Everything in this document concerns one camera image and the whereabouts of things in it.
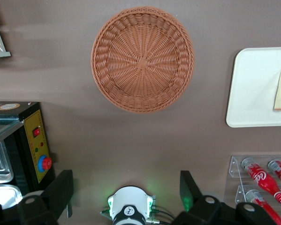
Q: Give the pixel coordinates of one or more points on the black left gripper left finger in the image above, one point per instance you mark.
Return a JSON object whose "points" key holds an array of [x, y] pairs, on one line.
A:
{"points": [[55, 194]]}

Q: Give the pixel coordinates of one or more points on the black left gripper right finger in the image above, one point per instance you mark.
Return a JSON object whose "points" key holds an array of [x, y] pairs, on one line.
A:
{"points": [[192, 201]]}

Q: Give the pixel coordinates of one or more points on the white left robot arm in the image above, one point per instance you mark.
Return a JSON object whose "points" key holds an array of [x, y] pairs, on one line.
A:
{"points": [[131, 204]]}

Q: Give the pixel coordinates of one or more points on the cream plastic tray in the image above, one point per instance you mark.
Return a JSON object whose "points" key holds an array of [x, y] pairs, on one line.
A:
{"points": [[250, 93]]}

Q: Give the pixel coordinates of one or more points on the brown round wicker basket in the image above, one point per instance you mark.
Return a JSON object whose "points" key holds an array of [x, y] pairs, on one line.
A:
{"points": [[142, 61]]}

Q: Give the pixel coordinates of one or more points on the tray of packaged snacks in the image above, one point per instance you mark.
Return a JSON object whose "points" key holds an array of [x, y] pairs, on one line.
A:
{"points": [[0, 54]]}

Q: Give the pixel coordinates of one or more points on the clear acrylic bottle rack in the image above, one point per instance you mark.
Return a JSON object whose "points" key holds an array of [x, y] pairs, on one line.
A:
{"points": [[235, 168]]}

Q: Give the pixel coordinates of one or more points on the black hot dog warmer machine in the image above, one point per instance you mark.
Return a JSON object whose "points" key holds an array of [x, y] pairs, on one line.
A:
{"points": [[33, 140]]}

